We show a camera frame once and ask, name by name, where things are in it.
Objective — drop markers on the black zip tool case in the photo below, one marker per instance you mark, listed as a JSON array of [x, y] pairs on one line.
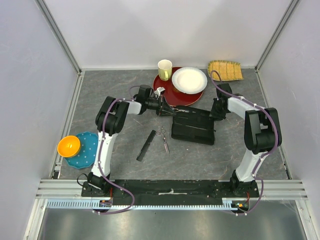
[[195, 126]]

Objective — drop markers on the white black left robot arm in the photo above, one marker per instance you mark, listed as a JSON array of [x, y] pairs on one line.
[[110, 121]]

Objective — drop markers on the silver thinning scissors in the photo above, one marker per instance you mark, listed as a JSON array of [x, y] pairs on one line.
[[162, 133]]

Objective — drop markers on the orange plastic bowl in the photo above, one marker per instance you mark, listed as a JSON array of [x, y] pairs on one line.
[[69, 146]]

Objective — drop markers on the silver hair scissors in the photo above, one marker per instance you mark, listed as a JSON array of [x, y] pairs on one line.
[[178, 109]]

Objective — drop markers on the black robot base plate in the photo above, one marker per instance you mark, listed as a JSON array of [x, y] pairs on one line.
[[169, 192]]

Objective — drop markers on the pale yellow ceramic mug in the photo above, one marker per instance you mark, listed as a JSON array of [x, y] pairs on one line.
[[165, 69]]

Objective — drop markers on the black hair comb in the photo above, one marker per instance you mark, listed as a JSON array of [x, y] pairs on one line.
[[146, 145]]

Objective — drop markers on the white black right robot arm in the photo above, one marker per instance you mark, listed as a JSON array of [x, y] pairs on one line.
[[262, 133]]

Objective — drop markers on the slotted grey cable duct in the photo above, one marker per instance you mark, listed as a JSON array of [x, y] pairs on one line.
[[90, 204]]

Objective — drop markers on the blue dotted plate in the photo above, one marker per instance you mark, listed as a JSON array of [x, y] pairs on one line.
[[87, 154]]

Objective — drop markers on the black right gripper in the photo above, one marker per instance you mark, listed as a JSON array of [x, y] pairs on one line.
[[217, 117]]

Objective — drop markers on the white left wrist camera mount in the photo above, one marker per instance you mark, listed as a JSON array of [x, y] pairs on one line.
[[159, 91]]

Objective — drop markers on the white paper plate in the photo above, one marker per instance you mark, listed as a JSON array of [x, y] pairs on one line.
[[189, 80]]

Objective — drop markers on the yellow woven bamboo tray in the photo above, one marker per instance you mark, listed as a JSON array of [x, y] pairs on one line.
[[228, 70]]

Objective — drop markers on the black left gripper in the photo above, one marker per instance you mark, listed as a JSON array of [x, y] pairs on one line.
[[164, 108]]

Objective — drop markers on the red round lacquer tray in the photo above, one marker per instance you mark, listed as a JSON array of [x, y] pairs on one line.
[[173, 96]]

